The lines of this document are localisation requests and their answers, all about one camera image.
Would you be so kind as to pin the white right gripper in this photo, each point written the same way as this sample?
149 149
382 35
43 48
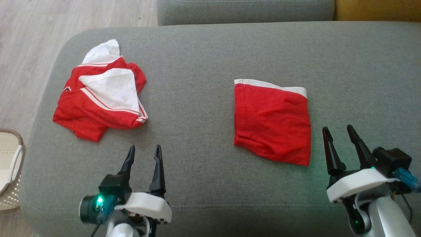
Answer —
355 184

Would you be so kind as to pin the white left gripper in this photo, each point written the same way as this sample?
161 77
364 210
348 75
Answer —
148 205

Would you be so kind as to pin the red and white basketball jersey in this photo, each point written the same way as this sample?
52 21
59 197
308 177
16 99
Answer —
85 112

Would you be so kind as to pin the red shorts with white band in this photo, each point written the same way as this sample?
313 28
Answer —
273 125

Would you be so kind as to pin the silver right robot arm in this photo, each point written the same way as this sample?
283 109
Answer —
388 217

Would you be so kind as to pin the grey fabric sofa seat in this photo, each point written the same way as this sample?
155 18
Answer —
197 131

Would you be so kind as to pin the cream woven laundry basket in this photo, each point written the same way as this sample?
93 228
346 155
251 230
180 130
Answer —
10 148

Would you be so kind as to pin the mustard yellow cushion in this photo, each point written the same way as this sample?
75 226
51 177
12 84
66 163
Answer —
378 10

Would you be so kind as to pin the grey sofa back cushion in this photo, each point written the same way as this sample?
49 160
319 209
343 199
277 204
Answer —
246 11

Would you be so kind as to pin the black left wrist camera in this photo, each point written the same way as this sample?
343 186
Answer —
113 187

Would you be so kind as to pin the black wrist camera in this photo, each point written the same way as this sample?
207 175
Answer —
113 187
394 161

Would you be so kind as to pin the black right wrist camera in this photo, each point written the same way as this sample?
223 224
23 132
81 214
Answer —
394 161

